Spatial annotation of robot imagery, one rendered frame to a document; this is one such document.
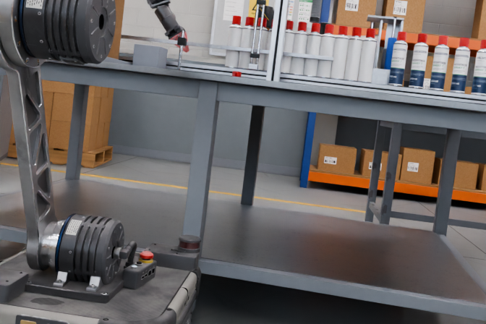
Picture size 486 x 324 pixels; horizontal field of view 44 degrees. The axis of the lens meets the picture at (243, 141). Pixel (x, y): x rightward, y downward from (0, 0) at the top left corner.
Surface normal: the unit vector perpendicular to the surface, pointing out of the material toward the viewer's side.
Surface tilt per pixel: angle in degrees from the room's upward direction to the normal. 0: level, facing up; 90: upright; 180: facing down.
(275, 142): 90
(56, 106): 90
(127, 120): 90
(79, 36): 116
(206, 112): 90
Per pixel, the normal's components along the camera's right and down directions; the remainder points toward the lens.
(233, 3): -0.09, 0.05
